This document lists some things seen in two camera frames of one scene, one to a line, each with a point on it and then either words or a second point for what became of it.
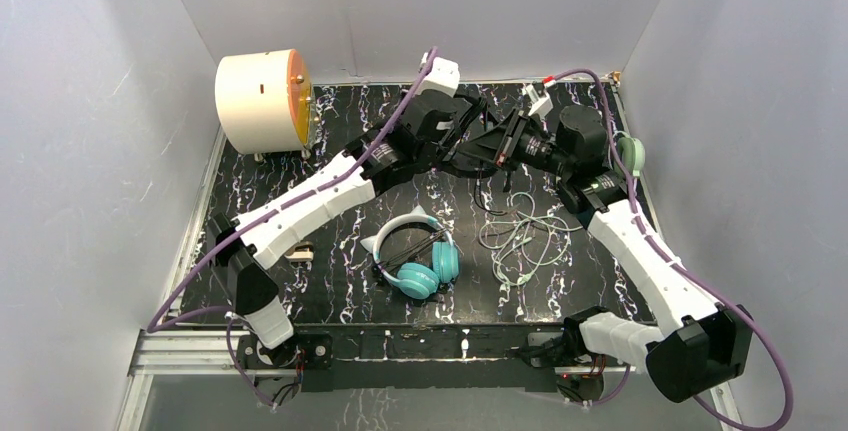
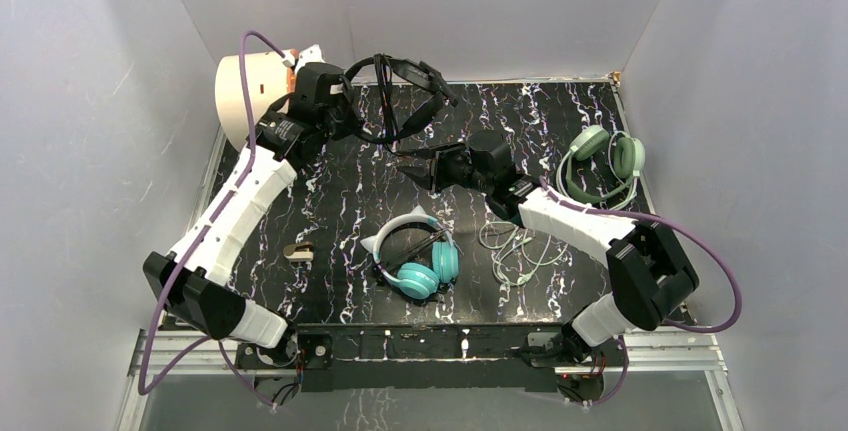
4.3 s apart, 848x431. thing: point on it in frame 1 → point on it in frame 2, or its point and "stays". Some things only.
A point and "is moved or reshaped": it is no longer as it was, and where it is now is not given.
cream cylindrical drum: [264, 101] stays
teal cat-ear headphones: [415, 280] stays
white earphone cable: [527, 244] stays
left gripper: [454, 128] → [337, 113]
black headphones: [470, 166] is moved or reshaped
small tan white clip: [302, 251] stays
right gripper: [499, 144] → [434, 178]
